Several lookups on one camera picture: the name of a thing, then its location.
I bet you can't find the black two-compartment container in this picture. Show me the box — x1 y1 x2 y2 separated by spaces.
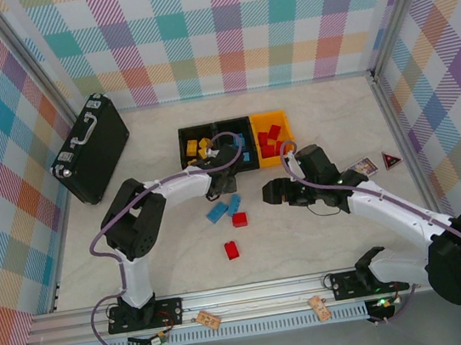
175 114 262 181

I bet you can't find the colourful picture card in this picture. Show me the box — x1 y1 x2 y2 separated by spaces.
346 155 380 182

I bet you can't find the yellow plastic bin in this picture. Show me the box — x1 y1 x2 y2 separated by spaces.
248 107 299 171

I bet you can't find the red and black triangle badge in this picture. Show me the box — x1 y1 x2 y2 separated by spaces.
380 149 402 173

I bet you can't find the orange paper tag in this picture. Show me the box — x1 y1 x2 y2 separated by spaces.
194 308 222 332
307 293 333 324

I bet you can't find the yellow right power connector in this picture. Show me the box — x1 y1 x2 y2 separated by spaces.
366 294 401 313

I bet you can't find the yellow power connector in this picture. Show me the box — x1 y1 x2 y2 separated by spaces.
127 330 173 345
366 294 401 313

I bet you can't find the yellow left power connector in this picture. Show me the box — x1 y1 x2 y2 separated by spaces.
127 330 173 345

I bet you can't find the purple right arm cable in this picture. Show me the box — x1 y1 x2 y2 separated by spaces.
277 116 461 338

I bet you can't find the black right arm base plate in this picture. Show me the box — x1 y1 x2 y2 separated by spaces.
326 261 411 302

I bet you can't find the aluminium side rail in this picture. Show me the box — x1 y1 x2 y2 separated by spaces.
369 63 458 263

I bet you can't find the aluminium mounting rail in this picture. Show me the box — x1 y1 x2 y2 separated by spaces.
22 253 461 345

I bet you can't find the black briefcase with silver handle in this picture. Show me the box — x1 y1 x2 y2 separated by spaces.
40 88 139 212

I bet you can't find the slotted grey cable duct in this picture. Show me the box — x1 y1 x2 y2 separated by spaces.
81 304 371 345

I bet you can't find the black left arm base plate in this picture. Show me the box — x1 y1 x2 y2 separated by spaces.
105 297 187 336

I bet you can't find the aluminium frame post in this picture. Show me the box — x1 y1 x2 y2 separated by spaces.
0 0 83 144
358 0 457 76

